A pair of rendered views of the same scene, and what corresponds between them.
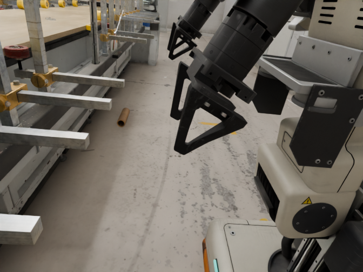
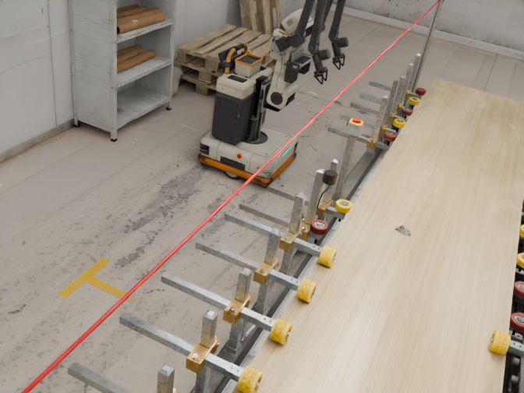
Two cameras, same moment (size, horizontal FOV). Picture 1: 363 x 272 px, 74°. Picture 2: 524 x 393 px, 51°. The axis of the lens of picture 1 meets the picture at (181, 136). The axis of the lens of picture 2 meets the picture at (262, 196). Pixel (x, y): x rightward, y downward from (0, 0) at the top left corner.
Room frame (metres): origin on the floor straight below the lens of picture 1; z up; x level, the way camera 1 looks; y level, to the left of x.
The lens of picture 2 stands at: (4.24, 1.44, 2.37)
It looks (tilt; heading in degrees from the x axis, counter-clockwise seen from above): 33 degrees down; 206
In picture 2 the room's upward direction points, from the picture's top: 10 degrees clockwise
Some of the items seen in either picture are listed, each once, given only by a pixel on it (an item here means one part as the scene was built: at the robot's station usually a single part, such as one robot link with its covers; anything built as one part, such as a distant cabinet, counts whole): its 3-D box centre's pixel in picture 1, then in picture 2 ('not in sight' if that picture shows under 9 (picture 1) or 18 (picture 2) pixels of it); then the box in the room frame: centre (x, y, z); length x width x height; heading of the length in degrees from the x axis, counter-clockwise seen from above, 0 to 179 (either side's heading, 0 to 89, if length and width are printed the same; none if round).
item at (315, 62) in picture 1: (301, 92); (297, 64); (0.53, -0.25, 0.99); 0.28 x 0.16 x 0.22; 6
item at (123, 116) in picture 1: (123, 116); not in sight; (2.22, 0.62, 0.04); 0.30 x 0.08 x 0.08; 6
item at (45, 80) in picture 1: (45, 76); (373, 141); (0.93, 0.58, 0.81); 0.14 x 0.06 x 0.05; 6
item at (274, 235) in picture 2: (122, 22); (267, 276); (2.65, 0.75, 0.89); 0.04 x 0.04 x 0.48; 6
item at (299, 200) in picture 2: (117, 20); (291, 238); (2.40, 0.73, 0.93); 0.04 x 0.04 x 0.48; 6
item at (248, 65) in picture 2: not in sight; (248, 65); (0.57, -0.65, 0.87); 0.23 x 0.15 x 0.11; 6
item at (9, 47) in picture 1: (19, 60); (389, 140); (0.94, 0.69, 0.85); 0.08 x 0.08 x 0.11
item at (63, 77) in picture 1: (71, 78); (359, 138); (0.96, 0.49, 0.80); 0.43 x 0.03 x 0.04; 96
